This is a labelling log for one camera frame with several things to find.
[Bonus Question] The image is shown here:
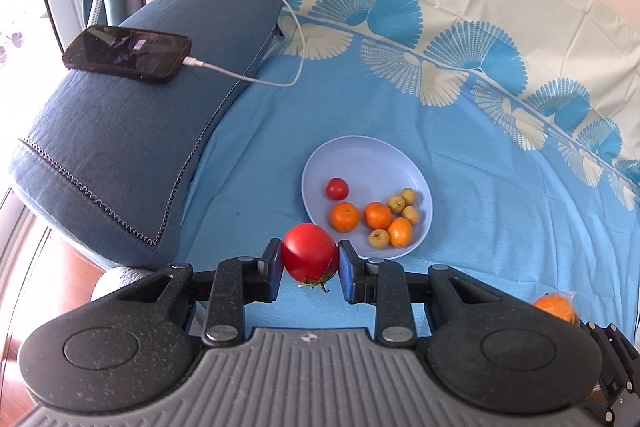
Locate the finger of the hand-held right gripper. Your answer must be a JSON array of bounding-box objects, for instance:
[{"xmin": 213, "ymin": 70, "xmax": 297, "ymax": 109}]
[{"xmin": 579, "ymin": 321, "xmax": 640, "ymax": 395}]

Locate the large red tomato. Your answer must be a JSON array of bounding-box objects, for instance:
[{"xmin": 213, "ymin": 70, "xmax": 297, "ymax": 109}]
[{"xmin": 281, "ymin": 223, "xmax": 340, "ymax": 293}]

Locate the pale blue oval plate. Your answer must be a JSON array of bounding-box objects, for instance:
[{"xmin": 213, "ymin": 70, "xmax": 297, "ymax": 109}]
[{"xmin": 301, "ymin": 135, "xmax": 434, "ymax": 261}]

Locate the white charging cable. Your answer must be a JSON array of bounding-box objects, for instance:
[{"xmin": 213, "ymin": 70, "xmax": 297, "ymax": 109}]
[{"xmin": 182, "ymin": 0, "xmax": 305, "ymax": 88}]

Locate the black smartphone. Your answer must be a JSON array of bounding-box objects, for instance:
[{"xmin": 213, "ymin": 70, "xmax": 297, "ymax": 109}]
[{"xmin": 62, "ymin": 25, "xmax": 193, "ymax": 84}]

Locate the blue fabric sofa armrest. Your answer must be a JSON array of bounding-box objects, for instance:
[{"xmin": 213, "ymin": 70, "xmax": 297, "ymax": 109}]
[{"xmin": 10, "ymin": 0, "xmax": 297, "ymax": 271}]

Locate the blue fan-print cloth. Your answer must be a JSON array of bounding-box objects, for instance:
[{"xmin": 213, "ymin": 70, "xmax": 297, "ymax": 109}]
[{"xmin": 177, "ymin": 0, "xmax": 640, "ymax": 344}]

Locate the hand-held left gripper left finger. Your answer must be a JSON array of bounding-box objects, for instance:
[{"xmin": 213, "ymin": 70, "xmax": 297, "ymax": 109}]
[{"xmin": 119, "ymin": 238, "xmax": 285, "ymax": 349}]

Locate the grey fuzzy cushion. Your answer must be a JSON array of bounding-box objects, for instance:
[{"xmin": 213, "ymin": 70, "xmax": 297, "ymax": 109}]
[{"xmin": 92, "ymin": 266, "xmax": 162, "ymax": 304}]

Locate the oval orange kumquat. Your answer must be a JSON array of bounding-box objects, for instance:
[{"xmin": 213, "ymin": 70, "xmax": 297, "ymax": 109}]
[{"xmin": 387, "ymin": 217, "xmax": 414, "ymax": 248}]

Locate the small orange mandarin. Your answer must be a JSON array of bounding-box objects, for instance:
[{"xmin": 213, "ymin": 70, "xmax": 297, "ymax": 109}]
[
  {"xmin": 330, "ymin": 202, "xmax": 361, "ymax": 231},
  {"xmin": 531, "ymin": 292, "xmax": 580, "ymax": 326},
  {"xmin": 364, "ymin": 202, "xmax": 393, "ymax": 230}
]

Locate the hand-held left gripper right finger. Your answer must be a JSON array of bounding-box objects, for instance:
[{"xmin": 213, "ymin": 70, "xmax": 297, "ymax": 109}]
[{"xmin": 338, "ymin": 239, "xmax": 507, "ymax": 349}]

